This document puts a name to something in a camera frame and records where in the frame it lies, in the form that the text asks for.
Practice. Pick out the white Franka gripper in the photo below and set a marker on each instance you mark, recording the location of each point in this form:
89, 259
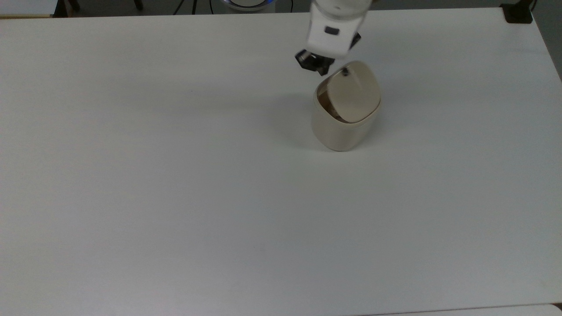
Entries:
333, 37

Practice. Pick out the light desk with wooden edge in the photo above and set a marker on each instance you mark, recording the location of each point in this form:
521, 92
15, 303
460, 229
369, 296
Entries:
26, 8

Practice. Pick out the dark furniture leg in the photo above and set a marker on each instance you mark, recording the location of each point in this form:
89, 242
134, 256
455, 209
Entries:
73, 4

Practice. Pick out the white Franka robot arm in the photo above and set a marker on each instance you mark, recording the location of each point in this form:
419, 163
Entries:
340, 6

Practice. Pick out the beige plastic trash bin body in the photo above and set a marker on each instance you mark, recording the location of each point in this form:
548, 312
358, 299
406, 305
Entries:
338, 131

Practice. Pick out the black tripod legs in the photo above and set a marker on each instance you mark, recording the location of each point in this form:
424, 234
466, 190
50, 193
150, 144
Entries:
186, 5

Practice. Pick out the beige trash bin lid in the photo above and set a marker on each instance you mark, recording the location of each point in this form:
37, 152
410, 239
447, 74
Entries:
354, 92

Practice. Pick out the black table clamp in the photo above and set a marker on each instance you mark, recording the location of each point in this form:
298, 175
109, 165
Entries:
518, 13

